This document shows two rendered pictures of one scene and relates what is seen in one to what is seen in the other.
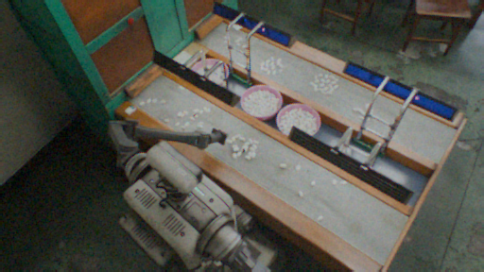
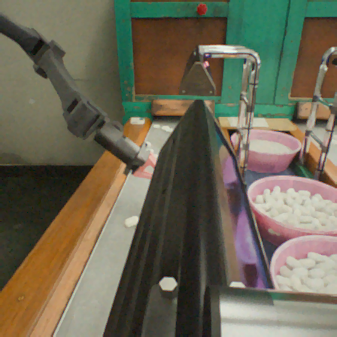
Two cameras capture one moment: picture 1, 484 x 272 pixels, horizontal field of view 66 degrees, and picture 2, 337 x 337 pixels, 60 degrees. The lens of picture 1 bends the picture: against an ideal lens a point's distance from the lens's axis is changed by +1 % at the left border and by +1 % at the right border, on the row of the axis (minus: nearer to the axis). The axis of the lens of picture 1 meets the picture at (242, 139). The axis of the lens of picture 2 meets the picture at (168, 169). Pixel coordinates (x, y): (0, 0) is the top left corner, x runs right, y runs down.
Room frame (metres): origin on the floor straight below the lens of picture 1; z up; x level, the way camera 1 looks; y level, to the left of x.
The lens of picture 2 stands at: (0.87, -0.46, 1.17)
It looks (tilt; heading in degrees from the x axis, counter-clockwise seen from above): 26 degrees down; 54
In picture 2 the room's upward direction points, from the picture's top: straight up
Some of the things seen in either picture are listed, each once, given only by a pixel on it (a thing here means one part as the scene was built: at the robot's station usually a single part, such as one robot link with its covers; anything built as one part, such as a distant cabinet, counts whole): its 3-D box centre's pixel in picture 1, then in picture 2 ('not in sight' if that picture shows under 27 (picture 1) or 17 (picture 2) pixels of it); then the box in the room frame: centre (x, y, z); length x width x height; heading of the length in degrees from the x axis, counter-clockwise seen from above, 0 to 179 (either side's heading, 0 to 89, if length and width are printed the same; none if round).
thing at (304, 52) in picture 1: (325, 70); not in sight; (1.84, -0.63, 0.67); 1.81 x 0.12 x 0.19; 49
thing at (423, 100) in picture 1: (398, 87); not in sight; (1.28, -0.85, 1.08); 0.62 x 0.08 x 0.07; 49
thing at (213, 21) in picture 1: (210, 24); (329, 110); (2.26, 0.17, 0.83); 0.30 x 0.06 x 0.07; 139
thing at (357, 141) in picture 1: (384, 117); not in sight; (1.22, -0.80, 0.90); 0.20 x 0.19 x 0.45; 49
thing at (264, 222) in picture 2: (261, 105); (296, 214); (1.53, -0.14, 0.72); 0.27 x 0.27 x 0.10
